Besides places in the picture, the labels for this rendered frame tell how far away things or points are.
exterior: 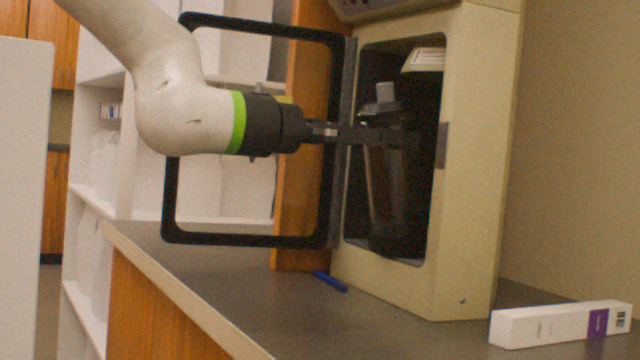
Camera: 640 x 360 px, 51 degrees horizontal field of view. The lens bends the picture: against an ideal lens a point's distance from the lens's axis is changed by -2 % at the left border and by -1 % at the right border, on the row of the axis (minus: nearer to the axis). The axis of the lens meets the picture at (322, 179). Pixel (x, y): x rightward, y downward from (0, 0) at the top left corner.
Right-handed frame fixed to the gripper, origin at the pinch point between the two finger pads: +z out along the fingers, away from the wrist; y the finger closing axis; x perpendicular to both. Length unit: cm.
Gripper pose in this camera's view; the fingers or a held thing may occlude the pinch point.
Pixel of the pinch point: (387, 139)
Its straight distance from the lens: 110.5
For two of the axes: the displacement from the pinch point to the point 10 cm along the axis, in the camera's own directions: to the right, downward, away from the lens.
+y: -4.6, -0.9, 8.9
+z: 8.8, 0.6, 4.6
